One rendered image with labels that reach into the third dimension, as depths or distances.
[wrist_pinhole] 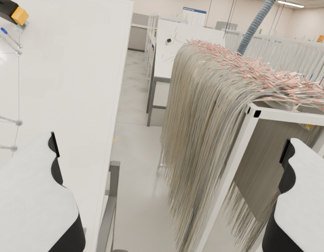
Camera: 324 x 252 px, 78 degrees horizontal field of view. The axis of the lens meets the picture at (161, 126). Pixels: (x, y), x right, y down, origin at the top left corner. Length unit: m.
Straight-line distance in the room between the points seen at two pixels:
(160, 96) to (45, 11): 2.65
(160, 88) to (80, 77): 2.63
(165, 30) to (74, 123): 3.17
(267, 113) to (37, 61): 0.73
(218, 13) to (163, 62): 8.95
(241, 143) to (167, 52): 2.84
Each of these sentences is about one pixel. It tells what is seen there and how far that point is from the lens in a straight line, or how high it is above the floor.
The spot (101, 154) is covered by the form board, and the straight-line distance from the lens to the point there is 0.61.
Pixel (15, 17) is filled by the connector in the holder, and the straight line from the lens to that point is 0.72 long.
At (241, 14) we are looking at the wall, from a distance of 12.54.
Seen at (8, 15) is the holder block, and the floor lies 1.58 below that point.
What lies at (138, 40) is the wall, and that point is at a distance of 11.46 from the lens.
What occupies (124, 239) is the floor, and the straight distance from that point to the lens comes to 1.94.
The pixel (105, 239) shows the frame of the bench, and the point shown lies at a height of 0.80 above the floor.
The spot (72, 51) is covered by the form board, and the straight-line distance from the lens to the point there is 0.72.
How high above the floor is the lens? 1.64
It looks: 27 degrees down
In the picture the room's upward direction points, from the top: 11 degrees clockwise
